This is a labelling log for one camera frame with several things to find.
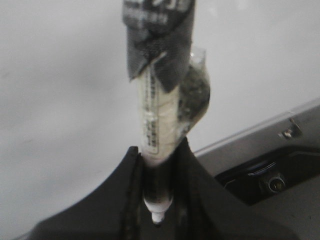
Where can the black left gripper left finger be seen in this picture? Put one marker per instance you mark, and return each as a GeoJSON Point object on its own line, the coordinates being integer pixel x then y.
{"type": "Point", "coordinates": [111, 212]}

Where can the white whiteboard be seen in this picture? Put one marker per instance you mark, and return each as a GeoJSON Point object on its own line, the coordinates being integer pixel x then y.
{"type": "Point", "coordinates": [68, 112]}

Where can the grey whiteboard marker tray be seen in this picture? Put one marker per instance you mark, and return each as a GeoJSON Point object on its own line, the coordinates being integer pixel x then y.
{"type": "Point", "coordinates": [274, 168]}

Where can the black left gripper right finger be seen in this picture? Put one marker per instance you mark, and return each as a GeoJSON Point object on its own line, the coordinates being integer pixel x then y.
{"type": "Point", "coordinates": [204, 210]}

